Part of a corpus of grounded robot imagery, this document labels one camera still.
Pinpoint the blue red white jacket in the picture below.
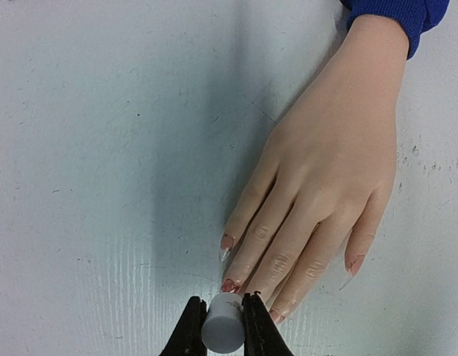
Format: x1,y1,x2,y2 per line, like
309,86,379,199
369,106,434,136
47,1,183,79
341,0,450,59

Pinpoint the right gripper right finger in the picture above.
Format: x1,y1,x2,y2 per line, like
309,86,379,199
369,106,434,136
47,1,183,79
242,292,293,356

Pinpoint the mannequin hand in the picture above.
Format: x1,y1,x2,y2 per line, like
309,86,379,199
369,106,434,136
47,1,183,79
220,15,409,323

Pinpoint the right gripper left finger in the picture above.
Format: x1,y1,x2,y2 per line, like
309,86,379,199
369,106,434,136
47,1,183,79
160,296,207,356

